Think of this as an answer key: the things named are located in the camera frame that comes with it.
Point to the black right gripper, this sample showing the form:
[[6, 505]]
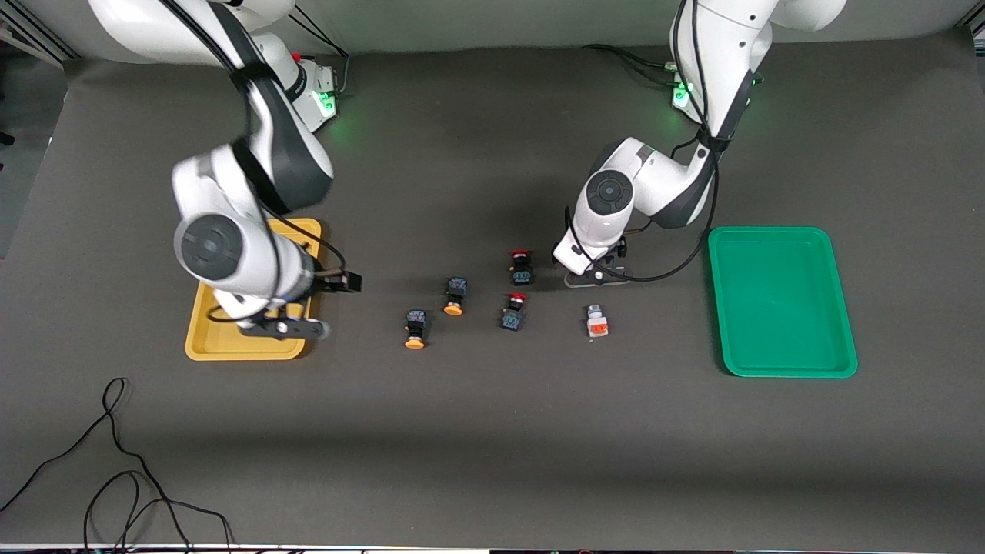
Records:
[[326, 282]]

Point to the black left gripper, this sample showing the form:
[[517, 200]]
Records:
[[622, 250]]

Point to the yellow mushroom push button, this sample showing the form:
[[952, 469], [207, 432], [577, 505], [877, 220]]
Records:
[[415, 323], [455, 292]]

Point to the white orange contact block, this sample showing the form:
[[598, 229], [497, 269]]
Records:
[[598, 323]]

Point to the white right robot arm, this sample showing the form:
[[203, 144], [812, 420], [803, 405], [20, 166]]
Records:
[[223, 246]]

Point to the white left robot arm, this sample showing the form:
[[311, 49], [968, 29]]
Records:
[[616, 192]]

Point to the red mushroom push button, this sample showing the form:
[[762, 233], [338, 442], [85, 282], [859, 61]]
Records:
[[522, 271], [512, 317]]

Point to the yellow plastic tray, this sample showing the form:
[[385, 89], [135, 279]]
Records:
[[208, 346]]

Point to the green plastic tray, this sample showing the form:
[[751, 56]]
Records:
[[777, 300]]

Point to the dark grey table mat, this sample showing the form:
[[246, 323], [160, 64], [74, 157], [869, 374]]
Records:
[[477, 431]]

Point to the aluminium frame rail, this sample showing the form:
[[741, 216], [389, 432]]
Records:
[[31, 35], [977, 31]]

